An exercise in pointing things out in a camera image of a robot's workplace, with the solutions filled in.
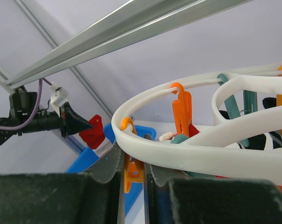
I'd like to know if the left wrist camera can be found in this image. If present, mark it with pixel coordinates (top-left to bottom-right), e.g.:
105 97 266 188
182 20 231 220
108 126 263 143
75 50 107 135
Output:
49 82 69 116

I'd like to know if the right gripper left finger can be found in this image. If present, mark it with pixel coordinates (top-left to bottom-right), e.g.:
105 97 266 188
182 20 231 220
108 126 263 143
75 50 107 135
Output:
0 143 125 224

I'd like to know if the black striped sock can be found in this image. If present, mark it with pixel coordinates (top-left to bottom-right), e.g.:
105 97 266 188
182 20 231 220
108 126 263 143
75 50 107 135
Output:
212 98 282 147

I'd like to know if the teal clothes peg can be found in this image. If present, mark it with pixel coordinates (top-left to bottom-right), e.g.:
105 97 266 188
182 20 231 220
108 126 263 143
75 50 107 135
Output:
217 73 258 147

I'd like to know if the white round clip hanger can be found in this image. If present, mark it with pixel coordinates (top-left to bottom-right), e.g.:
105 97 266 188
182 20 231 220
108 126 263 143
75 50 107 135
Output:
111 63 282 186

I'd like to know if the horizontal aluminium rail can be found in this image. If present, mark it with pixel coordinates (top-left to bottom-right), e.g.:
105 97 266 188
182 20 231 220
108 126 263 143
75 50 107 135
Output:
6 0 246 88

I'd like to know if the blue plastic bin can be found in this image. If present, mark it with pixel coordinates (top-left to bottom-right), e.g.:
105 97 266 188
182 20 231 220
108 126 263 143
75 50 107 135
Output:
65 123 157 224

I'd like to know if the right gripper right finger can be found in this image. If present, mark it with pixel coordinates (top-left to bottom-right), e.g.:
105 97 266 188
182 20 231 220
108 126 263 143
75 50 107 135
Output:
143 134 282 224

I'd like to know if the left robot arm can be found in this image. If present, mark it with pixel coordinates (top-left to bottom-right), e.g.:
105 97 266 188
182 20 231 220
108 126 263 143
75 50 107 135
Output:
0 92 93 146

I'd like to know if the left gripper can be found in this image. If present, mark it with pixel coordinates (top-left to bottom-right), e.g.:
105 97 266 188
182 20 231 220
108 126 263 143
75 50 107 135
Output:
59 102 93 138

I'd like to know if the red santa sock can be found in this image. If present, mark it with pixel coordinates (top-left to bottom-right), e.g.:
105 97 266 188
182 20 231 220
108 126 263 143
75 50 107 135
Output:
159 124 200 141

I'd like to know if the aluminium frame post left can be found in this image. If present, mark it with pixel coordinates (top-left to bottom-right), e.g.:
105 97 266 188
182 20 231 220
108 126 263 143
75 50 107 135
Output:
0 0 113 154

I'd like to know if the red snowflake sock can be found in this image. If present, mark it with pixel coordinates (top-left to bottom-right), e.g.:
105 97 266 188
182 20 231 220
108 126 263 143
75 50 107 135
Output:
79 114 112 157

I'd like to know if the yellow orange clothes peg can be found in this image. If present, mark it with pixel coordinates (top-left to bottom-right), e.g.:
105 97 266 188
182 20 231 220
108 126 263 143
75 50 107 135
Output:
121 117 144 193

